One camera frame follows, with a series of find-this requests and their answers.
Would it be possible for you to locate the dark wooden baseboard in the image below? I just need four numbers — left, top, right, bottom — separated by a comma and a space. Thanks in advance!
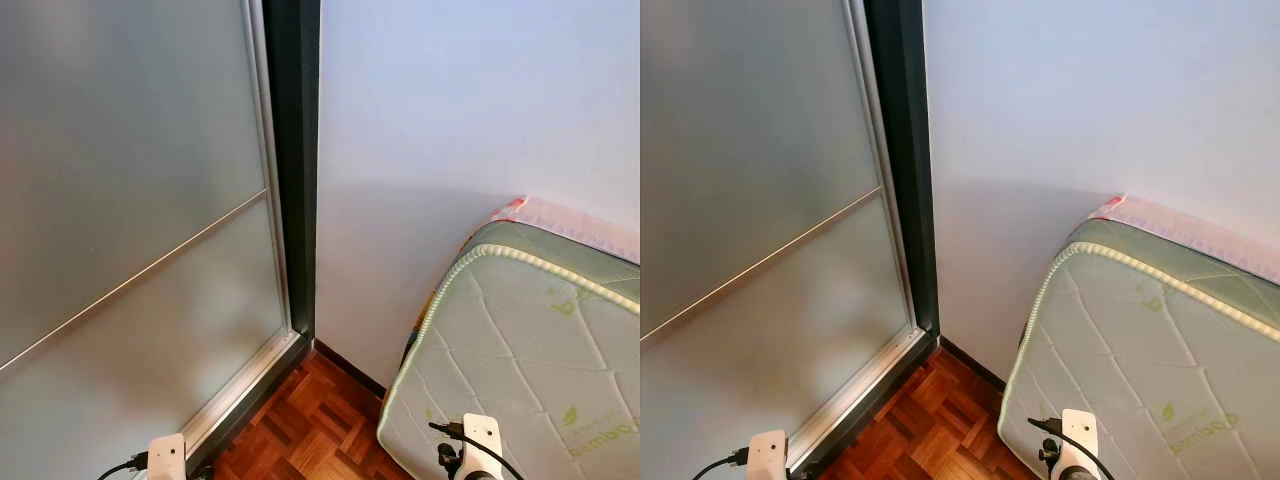
315, 340, 389, 399
938, 338, 1009, 393

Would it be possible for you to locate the frosted glass sliding door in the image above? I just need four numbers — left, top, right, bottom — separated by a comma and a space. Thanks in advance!
640, 0, 916, 480
0, 0, 301, 480

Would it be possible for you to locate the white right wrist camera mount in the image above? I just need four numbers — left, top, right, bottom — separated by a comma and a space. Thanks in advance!
1060, 408, 1101, 480
460, 413, 502, 480

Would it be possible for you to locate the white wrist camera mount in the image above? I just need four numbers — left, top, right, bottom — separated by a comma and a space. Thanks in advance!
460, 413, 502, 480
147, 433, 188, 480
747, 430, 789, 480
1060, 408, 1101, 480

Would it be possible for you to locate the aluminium door floor rail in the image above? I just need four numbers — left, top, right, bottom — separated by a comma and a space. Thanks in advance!
785, 325, 941, 476
185, 330, 311, 471

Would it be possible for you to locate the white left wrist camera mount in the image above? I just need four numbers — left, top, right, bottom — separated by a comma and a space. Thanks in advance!
747, 430, 789, 480
147, 433, 188, 480

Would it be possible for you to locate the dark door frame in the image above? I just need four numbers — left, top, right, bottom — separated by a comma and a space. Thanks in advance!
862, 0, 941, 341
262, 0, 321, 346

